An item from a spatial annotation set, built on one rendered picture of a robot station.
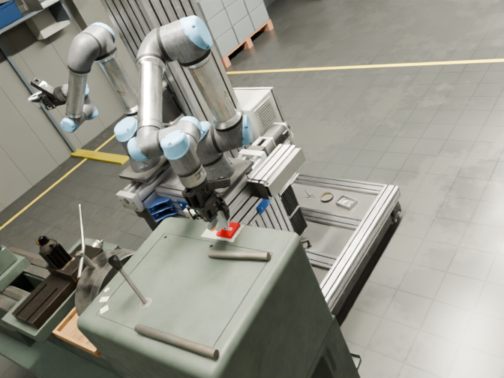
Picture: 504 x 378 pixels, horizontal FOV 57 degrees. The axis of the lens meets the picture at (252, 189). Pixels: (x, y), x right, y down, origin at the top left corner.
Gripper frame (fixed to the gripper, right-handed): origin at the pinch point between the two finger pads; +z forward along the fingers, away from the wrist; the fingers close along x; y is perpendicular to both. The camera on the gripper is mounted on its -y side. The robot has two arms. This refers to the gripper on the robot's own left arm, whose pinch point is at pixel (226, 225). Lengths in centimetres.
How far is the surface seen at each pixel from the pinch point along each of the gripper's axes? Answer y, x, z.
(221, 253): 10.6, 5.4, 0.4
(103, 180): -144, -335, 128
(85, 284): 30, -45, 6
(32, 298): 33, -106, 31
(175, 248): 10.7, -15.0, 2.4
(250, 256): 9.3, 15.0, 0.6
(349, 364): 0, 25, 66
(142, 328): 39.7, -2.3, 0.3
